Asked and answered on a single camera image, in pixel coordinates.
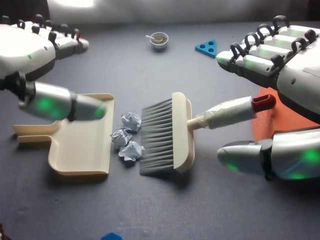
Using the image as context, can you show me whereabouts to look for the grey table cloth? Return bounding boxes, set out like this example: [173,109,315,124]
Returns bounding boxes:
[0,21,320,240]

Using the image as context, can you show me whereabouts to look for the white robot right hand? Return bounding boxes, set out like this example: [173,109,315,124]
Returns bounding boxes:
[216,15,320,181]

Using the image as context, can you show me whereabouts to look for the small white bowl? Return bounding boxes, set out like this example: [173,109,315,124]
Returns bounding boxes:
[145,31,169,52]

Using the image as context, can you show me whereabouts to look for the white backdrop sheet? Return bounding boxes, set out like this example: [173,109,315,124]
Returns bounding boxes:
[46,0,310,25]

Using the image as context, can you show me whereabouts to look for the orange foam block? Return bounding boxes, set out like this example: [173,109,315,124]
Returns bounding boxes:
[252,86,320,143]

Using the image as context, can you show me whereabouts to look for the cream plastic dustpan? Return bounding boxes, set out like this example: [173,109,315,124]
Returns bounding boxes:
[12,92,116,177]

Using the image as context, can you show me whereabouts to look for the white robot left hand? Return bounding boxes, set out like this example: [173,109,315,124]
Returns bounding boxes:
[0,13,108,123]

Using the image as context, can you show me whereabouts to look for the white paper ball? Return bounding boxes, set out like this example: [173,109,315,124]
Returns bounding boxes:
[121,111,143,133]
[118,140,145,165]
[110,127,133,150]

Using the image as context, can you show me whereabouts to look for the blue triangle block with holes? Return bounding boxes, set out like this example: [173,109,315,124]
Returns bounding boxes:
[194,39,218,59]

